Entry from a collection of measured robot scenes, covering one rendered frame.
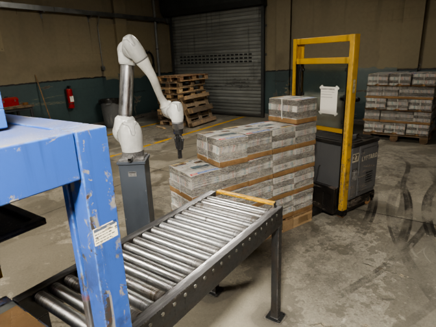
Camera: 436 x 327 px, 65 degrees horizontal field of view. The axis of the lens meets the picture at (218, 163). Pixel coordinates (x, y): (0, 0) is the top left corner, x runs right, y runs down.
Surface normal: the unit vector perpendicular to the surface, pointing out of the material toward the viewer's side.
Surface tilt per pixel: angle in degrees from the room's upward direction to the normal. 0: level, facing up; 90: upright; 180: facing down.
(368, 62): 90
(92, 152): 90
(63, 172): 90
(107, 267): 90
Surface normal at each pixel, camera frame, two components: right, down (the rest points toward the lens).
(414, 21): -0.57, 0.26
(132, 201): 0.03, 0.29
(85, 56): 0.82, 0.14
